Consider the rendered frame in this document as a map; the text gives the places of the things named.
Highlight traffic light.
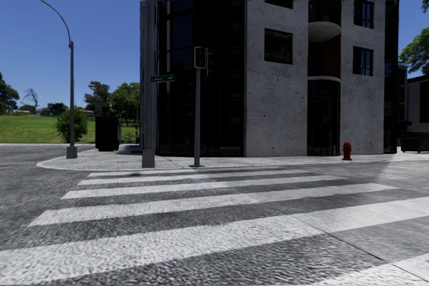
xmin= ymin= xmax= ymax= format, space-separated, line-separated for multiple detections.
xmin=189 ymin=46 xmax=214 ymax=168

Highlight pale concrete building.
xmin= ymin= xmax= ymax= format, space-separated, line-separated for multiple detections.
xmin=140 ymin=0 xmax=408 ymax=158

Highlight trees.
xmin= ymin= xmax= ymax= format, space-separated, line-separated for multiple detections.
xmin=83 ymin=80 xmax=141 ymax=126

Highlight dark box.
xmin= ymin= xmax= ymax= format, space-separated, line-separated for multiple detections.
xmin=94 ymin=116 xmax=120 ymax=152

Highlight dark bin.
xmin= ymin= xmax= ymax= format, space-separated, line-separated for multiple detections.
xmin=400 ymin=130 xmax=429 ymax=154

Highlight dark building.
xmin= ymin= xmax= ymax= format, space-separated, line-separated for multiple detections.
xmin=406 ymin=73 xmax=429 ymax=133

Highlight sign on a post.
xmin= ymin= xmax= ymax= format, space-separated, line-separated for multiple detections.
xmin=141 ymin=0 xmax=176 ymax=169

